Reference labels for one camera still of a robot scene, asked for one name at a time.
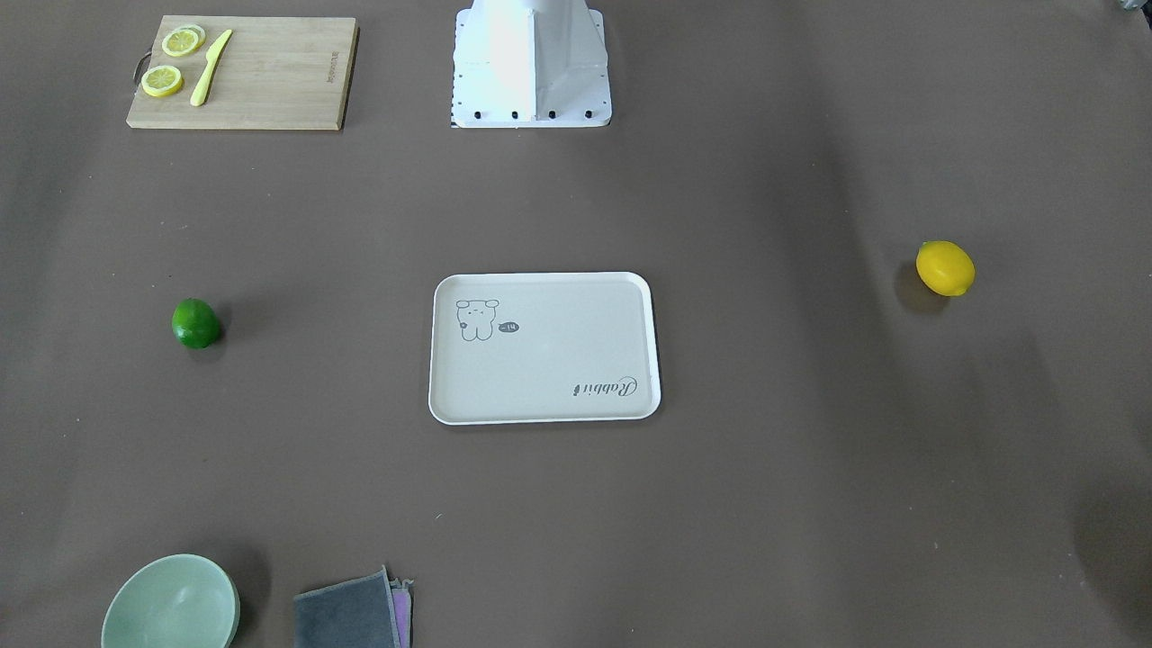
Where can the lemon slice far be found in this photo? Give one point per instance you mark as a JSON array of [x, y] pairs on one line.
[[183, 40]]

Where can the yellow lemon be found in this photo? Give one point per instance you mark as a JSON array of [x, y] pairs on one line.
[[946, 268]]

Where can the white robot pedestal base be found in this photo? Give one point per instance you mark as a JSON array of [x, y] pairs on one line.
[[530, 64]]

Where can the lemon slice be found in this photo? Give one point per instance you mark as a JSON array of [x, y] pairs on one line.
[[161, 81], [183, 40]]

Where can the mint green bowl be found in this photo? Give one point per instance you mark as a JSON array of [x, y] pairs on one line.
[[182, 600]]

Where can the lemon slice near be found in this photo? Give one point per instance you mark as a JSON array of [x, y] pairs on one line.
[[161, 81]]

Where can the purple cloth underneath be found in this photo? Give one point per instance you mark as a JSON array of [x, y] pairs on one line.
[[401, 606]]

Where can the grey folded cloth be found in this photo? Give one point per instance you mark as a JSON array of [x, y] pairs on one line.
[[354, 613]]

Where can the cream rabbit tray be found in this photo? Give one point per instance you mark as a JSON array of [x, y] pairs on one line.
[[543, 348]]

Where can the green lime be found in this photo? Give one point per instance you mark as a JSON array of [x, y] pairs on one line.
[[195, 324]]

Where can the yellow plastic knife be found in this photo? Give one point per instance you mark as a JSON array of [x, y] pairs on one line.
[[203, 85]]

